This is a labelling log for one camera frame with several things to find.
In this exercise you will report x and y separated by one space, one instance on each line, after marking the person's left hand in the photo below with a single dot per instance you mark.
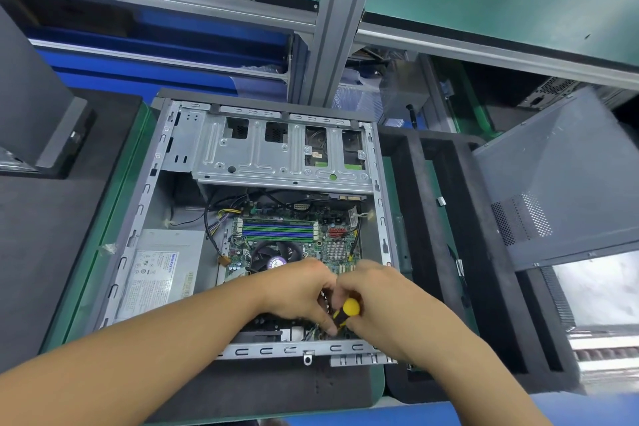
295 293

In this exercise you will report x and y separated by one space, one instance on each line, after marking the person's right hand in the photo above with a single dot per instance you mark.
389 303

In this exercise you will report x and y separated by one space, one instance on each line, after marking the black CPU fan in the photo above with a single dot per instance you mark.
275 256

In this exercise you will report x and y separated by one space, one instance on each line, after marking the green motherboard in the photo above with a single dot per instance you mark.
280 231

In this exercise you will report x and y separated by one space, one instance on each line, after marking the dark grey computer case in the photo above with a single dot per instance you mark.
280 151

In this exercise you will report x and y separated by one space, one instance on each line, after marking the grey case side panel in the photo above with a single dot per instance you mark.
559 191

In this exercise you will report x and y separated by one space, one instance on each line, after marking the distant computer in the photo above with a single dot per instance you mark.
559 93

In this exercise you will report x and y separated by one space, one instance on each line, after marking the silver computer case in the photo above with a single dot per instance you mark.
35 101

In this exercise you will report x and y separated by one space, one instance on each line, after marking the person's right forearm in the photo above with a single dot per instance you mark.
489 381

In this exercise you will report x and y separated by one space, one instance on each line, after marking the person's left forearm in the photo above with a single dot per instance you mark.
120 361

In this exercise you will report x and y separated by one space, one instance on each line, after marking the black divided foam tray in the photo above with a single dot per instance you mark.
449 281

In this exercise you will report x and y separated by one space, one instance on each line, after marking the silver power supply unit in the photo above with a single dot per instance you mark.
150 273

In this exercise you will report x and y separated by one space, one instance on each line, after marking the clear plastic bag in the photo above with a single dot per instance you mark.
361 98

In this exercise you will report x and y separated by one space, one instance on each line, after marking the grey metal conveyor plate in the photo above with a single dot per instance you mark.
606 291

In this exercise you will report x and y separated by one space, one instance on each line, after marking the blue plastic crate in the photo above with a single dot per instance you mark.
160 56

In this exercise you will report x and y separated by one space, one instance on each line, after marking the aluminium conveyor frame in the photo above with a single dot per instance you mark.
609 348

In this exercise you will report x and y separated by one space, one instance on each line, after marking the thick aluminium frame post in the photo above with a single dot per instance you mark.
339 16

